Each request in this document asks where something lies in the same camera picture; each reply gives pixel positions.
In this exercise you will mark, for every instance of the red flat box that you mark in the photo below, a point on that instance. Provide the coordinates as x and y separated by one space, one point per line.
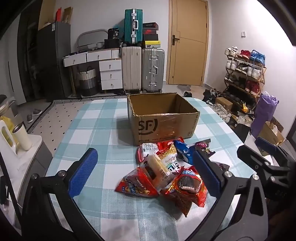
59 15

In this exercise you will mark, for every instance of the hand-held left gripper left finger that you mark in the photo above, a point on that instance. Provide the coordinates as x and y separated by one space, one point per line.
83 171

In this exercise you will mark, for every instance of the brown paper bag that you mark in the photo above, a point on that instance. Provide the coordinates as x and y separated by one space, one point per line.
270 133

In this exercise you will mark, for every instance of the pile of assorted shoes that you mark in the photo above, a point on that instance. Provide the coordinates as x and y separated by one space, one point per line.
215 102

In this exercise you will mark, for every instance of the woven laundry basket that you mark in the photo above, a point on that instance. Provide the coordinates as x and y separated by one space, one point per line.
87 81

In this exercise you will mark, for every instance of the brown cardboard sheet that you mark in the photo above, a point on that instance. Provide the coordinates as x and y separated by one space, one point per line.
68 15

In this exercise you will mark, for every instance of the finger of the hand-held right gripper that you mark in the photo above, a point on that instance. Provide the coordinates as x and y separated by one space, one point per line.
252 157
266 143

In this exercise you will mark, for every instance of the teal suitcase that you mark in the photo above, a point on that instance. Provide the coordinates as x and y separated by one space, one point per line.
133 26

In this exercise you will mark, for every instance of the red black shoe box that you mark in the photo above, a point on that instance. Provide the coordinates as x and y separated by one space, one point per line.
150 31

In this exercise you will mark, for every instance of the grey oval mirror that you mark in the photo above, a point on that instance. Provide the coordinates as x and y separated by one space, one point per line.
91 34

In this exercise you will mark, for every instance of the blue cookie packet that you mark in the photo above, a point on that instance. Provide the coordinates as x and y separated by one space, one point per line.
185 153

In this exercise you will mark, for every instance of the black storage box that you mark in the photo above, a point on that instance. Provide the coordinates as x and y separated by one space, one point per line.
112 43

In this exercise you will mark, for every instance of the red cookie stick packet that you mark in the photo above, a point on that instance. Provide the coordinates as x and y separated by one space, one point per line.
136 185

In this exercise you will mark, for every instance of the white red small snack packet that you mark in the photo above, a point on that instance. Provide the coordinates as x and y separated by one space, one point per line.
146 150

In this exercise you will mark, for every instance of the white tumbler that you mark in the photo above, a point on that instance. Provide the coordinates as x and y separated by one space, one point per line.
22 136

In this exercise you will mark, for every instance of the dotted patterned rug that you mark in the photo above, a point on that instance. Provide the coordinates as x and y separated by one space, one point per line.
50 120

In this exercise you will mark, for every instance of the dark glass wardrobe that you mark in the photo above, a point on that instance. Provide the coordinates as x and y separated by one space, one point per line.
27 60

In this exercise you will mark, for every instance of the purple cartoon snack packet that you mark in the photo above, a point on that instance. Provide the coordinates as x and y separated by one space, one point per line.
203 146

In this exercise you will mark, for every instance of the white electric kettle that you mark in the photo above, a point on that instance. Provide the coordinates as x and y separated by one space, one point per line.
7 139

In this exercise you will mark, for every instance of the silver suitcase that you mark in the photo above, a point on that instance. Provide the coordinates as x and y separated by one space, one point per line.
152 70

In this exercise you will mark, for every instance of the black paper bag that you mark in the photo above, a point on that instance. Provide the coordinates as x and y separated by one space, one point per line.
241 129

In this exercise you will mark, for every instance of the black printed bag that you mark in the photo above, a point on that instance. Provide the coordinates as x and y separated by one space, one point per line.
113 33

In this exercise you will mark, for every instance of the small white basket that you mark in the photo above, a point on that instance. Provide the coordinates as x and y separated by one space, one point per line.
100 45

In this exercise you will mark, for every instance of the teal checked tablecloth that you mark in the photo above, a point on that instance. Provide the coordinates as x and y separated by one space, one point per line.
97 143

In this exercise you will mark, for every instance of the rows of sneakers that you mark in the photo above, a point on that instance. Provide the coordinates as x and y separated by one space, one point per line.
245 69

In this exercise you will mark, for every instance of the grey door mat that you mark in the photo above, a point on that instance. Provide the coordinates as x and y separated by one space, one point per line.
184 88

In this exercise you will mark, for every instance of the dark grey refrigerator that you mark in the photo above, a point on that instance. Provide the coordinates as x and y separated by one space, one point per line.
54 60

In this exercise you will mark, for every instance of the white drawer dresser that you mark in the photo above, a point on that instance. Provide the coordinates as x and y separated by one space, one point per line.
111 74

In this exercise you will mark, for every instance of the purple gift bag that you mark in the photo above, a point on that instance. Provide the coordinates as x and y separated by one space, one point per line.
263 113

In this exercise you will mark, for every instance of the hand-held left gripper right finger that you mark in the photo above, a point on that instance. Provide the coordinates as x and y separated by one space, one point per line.
205 171

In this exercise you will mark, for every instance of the beige suitcase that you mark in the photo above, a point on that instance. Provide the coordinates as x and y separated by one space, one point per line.
131 68

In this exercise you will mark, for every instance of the grey side cabinet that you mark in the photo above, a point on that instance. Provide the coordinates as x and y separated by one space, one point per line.
30 166

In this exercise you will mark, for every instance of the pale yellow wafer packet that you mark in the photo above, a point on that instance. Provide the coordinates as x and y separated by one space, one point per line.
157 166

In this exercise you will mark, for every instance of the wooden shoe rack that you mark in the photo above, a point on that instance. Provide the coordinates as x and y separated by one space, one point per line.
261 69

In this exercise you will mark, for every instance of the red chocolate pie packet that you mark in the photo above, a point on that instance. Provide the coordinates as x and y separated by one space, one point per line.
182 205
189 184

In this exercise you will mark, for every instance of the small brown cardboard box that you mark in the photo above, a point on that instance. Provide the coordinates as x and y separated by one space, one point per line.
223 103

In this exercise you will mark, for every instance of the wooden door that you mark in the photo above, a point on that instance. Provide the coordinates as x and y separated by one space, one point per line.
188 42

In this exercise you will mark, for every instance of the red noodle snack bag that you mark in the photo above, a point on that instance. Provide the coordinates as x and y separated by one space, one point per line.
167 154

